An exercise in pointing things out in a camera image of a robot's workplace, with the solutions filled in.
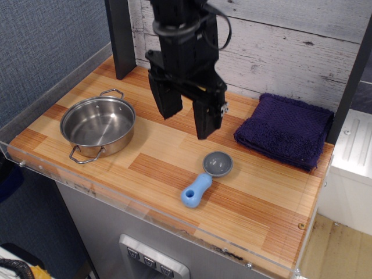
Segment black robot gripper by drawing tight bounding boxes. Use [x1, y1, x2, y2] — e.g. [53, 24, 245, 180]
[145, 34, 228, 140]

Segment blue spoon with grey bowl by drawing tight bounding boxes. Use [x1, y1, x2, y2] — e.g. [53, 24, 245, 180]
[181, 151, 234, 208]

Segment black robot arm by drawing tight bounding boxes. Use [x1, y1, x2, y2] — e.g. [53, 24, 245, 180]
[145, 1, 227, 140]

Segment folded purple towel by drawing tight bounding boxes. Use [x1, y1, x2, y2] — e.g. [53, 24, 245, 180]
[234, 93, 334, 171]

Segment stainless steel pot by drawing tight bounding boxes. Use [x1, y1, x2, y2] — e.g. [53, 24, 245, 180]
[60, 88, 136, 164]

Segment silver dispenser button panel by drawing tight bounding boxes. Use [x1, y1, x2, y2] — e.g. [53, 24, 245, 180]
[119, 234, 191, 278]

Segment white ribbed appliance top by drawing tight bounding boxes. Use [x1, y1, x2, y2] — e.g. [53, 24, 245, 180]
[332, 109, 371, 178]

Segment yellow object bottom left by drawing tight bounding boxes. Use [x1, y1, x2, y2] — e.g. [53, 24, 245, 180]
[30, 266, 52, 279]

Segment black vertical post left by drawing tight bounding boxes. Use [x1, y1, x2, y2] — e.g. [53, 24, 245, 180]
[105, 0, 136, 80]

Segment black vertical post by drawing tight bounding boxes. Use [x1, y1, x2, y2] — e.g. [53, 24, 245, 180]
[326, 19, 371, 145]
[105, 0, 136, 80]

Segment black vertical post right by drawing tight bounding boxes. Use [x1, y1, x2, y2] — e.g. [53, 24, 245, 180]
[326, 19, 371, 145]

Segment black braided cable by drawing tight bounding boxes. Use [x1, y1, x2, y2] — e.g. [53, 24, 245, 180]
[0, 258, 34, 279]

